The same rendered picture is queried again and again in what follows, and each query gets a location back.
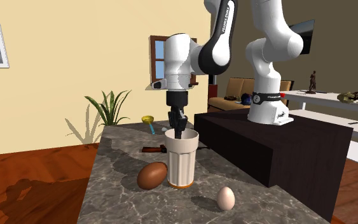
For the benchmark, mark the black wall television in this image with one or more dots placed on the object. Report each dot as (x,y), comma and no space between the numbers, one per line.
(305,34)

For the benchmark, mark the green potted plant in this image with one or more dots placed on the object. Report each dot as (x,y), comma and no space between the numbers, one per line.
(110,108)

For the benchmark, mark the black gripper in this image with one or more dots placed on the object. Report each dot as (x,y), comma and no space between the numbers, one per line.
(177,98)

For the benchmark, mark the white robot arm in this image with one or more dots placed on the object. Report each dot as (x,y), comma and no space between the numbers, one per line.
(267,37)

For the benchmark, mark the tan sofa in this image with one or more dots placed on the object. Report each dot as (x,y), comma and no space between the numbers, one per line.
(225,104)

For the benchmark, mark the brown framed window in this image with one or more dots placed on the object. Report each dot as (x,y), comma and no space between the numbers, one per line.
(157,59)

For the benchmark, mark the white ribbed cup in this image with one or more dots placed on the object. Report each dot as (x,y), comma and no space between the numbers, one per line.
(181,161)

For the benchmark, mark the brown egg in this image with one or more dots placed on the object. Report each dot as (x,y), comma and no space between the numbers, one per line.
(151,175)

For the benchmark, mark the pale beige egg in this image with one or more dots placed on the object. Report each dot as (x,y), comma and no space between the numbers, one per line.
(225,198)

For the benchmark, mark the white shelf unit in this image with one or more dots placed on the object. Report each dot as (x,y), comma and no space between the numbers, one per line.
(321,99)

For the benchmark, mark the dark brown robot stand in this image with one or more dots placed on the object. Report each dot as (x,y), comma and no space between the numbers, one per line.
(278,149)

